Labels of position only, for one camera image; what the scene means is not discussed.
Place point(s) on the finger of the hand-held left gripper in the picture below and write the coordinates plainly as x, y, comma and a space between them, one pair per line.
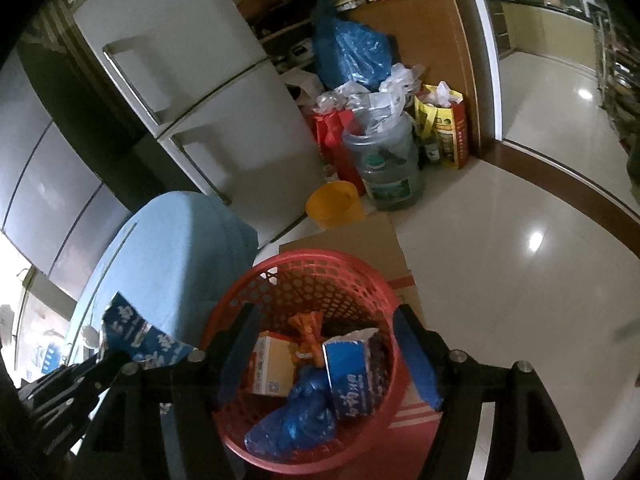
65, 415
75, 377

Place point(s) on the orange and white carton box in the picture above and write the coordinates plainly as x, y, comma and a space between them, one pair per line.
270, 365

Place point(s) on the blue foil wrapper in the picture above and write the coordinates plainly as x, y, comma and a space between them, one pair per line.
145, 340

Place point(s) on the grey refrigerator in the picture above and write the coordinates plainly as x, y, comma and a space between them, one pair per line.
50, 170

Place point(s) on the blue tablecloth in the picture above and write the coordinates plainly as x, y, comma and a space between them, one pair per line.
165, 260

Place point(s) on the large blue plastic bag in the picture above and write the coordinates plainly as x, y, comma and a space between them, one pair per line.
350, 50

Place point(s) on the yellow plastic bucket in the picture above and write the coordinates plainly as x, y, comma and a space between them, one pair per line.
335, 205

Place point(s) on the cut clear water jug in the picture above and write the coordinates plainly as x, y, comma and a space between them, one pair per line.
390, 175

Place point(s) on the dark glass bottle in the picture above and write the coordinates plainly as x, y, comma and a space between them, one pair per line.
433, 152

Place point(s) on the yellow shopping bag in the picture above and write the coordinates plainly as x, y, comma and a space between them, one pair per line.
450, 135

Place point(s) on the dark display shelf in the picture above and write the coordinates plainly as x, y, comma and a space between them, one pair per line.
620, 75

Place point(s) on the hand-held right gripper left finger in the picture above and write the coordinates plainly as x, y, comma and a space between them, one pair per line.
240, 355

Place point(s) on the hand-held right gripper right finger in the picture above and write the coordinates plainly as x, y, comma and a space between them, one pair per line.
417, 365

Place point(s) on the silver refrigerator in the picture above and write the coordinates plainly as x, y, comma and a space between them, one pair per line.
200, 85

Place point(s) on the orange wrapper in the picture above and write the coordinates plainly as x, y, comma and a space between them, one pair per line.
307, 332

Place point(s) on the flat cardboard sheet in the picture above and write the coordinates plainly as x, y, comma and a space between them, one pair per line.
360, 250

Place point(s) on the white plastic bags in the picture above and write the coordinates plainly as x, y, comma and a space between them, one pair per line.
395, 85

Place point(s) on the blue and white paper carton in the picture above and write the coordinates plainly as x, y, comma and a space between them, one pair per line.
350, 375

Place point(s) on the red gift bag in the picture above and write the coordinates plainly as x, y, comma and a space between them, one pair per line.
332, 135

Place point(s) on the curved wooden counter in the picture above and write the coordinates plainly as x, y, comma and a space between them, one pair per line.
435, 35

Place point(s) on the red plastic basket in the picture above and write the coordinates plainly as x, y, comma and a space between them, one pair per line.
310, 280

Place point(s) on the yellow kitchen cabinet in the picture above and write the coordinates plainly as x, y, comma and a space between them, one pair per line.
540, 25

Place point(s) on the balled blue plastic bag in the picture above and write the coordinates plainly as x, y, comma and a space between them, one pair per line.
295, 415

